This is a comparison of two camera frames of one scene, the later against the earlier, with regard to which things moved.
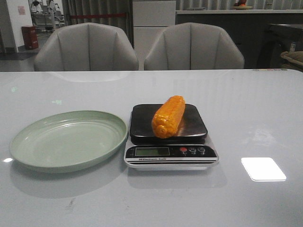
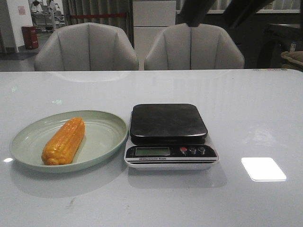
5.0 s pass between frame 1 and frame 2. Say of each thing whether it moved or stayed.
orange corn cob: moved
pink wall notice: stayed
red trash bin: stayed
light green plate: stayed
